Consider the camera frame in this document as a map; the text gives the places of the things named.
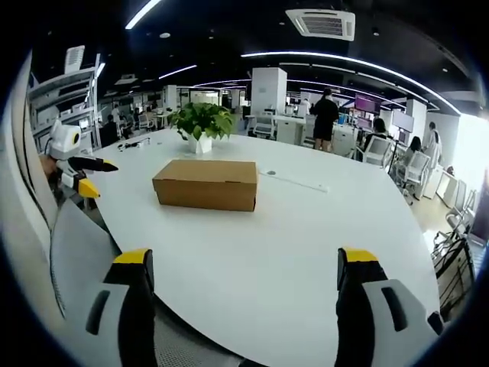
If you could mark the white office chair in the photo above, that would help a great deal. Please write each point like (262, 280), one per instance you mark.
(414, 170)
(264, 126)
(376, 151)

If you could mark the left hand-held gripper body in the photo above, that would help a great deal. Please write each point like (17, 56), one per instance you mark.
(65, 142)

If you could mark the person's left hand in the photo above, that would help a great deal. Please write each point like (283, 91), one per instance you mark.
(49, 168)

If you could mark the ceiling air conditioner vent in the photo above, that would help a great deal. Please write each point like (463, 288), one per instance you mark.
(321, 22)

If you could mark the computer monitor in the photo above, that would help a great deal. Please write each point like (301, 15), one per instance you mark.
(403, 121)
(367, 104)

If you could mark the grey mesh chair back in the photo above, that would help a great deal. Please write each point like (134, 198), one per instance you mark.
(80, 248)

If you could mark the white metal shelving rack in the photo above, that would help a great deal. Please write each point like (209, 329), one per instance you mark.
(67, 103)

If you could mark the white plant pot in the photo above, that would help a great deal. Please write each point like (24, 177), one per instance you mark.
(199, 144)

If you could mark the brown cardboard shoe box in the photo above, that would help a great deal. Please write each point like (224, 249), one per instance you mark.
(208, 183)

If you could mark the green potted plant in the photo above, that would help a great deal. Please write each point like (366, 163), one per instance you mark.
(202, 120)

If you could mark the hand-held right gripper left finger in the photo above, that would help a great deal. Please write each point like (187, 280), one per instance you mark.
(114, 306)

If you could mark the white pillar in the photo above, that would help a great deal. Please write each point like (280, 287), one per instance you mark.
(268, 91)

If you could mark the white power strip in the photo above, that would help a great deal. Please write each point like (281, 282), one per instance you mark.
(294, 181)

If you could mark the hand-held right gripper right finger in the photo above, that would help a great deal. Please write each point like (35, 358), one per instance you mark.
(374, 309)

